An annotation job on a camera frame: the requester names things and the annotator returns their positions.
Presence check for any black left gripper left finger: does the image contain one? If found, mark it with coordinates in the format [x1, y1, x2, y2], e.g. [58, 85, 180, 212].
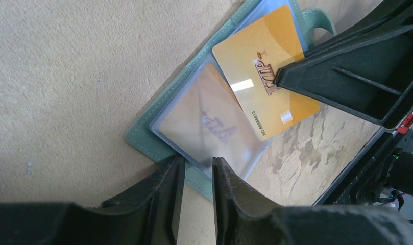
[0, 155, 185, 244]

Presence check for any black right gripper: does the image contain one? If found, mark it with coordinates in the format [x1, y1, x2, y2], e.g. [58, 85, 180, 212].
[274, 1, 413, 153]

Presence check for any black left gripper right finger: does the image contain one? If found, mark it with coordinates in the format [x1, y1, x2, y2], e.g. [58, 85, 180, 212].
[212, 157, 413, 244]

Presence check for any teal leather card holder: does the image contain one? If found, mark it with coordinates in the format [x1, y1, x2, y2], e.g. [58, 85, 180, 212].
[126, 1, 336, 200]

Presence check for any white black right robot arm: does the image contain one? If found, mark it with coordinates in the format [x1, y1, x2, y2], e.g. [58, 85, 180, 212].
[274, 1, 413, 206]

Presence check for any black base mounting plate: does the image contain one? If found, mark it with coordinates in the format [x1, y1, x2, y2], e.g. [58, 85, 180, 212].
[314, 131, 413, 205]

